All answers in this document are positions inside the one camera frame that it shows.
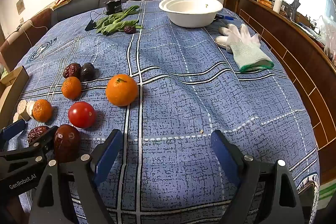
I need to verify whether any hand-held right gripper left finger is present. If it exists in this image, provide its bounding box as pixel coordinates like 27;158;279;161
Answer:
28;129;124;224

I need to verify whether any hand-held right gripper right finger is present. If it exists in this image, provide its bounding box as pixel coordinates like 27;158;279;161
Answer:
210;130;305;224

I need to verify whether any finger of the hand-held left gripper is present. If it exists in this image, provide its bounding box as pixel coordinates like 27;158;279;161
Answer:
0;119;27;147
0;126;59;169

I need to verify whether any wrinkled red date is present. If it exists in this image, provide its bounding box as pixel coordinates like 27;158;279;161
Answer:
63;63;82;79
27;126;50;144

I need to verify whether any small tangerine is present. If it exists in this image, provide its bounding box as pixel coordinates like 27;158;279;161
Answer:
61;76;82;100
32;99;53;122

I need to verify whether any white bowl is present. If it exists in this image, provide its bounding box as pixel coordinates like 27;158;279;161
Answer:
159;0;223;28

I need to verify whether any smooth brown jujube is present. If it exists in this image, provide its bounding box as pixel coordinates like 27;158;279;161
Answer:
54;124;81;164

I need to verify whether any cardboard box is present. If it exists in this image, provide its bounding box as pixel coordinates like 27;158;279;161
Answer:
0;66;30;122

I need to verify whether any red tomato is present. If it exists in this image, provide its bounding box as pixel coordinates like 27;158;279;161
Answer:
68;101;96;129

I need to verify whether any large orange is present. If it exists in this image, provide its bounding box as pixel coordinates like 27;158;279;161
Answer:
106;74;139;107

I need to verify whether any dark purple round fruit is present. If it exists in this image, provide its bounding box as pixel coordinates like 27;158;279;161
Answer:
80;62;95;81

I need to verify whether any blue checked blanket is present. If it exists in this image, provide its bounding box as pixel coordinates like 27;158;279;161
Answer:
7;0;322;224

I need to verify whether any white knit glove green cuff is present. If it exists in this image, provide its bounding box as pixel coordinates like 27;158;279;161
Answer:
226;24;274;73

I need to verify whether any brown chair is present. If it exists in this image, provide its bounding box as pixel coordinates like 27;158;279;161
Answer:
0;8;53;69

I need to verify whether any wooden sideboard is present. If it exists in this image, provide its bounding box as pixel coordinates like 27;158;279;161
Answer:
223;0;336;188

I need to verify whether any green leafy vegetable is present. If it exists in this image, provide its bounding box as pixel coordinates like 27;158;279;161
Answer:
94;5;143;36

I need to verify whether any black electronic device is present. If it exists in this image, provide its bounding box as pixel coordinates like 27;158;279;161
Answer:
104;0;123;15

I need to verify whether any black stand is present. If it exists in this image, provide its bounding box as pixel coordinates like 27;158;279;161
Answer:
287;0;301;20

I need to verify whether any black adapter with cable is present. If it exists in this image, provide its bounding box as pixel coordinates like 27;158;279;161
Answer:
84;11;107;32

